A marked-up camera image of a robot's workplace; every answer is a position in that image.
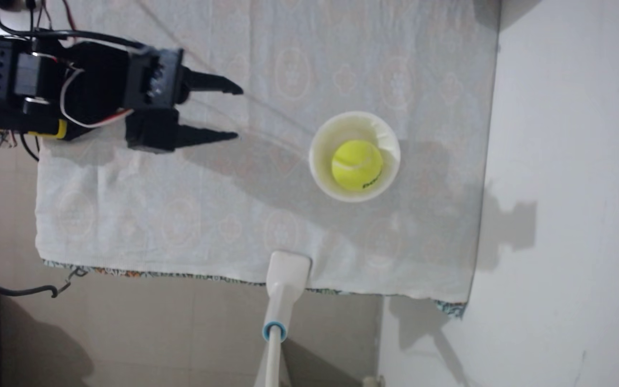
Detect white clamp stand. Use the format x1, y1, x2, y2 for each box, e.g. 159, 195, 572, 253
253, 250, 312, 387

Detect black yellow table clamp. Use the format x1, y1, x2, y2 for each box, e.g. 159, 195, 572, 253
0, 110, 68, 143

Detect pale patterned table cloth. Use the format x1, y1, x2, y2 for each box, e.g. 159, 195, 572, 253
35, 0, 502, 319

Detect white red servo wire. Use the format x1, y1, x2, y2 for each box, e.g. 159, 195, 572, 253
59, 64, 134, 130

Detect white paper bowl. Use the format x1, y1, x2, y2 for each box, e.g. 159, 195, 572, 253
309, 111, 402, 204

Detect black cable with hook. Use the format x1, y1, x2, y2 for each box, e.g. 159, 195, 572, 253
0, 267, 89, 299

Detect yellow tennis ball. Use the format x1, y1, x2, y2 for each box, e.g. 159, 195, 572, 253
331, 140, 385, 192

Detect black power cable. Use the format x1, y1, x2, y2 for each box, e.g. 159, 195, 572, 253
0, 0, 146, 52

